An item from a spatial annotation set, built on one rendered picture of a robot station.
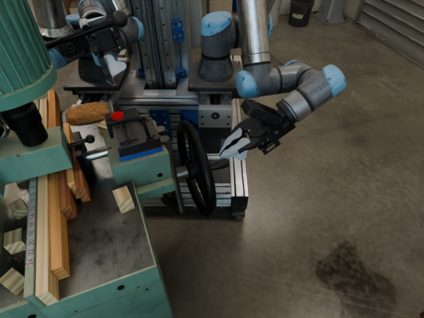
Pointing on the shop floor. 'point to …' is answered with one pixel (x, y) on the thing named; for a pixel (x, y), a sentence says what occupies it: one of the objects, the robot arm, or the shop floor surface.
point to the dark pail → (300, 12)
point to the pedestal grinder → (331, 12)
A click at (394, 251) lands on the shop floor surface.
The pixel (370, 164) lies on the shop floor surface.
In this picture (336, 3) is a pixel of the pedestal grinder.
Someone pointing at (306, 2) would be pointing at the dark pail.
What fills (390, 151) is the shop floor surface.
